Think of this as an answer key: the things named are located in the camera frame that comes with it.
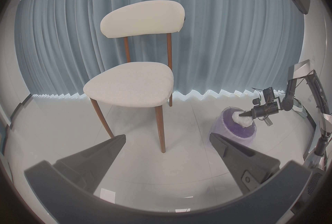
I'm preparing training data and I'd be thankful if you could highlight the white paper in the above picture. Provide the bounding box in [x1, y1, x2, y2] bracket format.
[232, 111, 254, 128]

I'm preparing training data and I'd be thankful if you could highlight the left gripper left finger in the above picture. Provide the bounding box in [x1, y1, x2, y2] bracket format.
[53, 134, 127, 196]

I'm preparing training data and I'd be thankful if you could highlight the white trash bin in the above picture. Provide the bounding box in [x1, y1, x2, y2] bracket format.
[220, 107, 257, 147]

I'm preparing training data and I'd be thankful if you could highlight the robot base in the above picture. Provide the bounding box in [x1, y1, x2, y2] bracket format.
[302, 166, 328, 200]

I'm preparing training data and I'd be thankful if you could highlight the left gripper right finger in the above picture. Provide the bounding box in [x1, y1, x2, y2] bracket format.
[209, 133, 281, 196]

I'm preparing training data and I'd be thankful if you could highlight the white oval ring object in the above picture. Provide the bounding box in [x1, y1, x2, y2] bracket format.
[293, 100, 308, 118]

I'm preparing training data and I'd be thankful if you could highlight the purple plastic bag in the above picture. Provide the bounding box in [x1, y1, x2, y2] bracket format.
[210, 107, 258, 149]

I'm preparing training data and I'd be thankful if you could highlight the white cushioned wooden chair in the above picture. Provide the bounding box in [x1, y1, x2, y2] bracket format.
[83, 0, 186, 153]

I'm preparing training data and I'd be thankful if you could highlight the blue-grey curtain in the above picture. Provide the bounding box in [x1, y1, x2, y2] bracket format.
[14, 0, 305, 100]

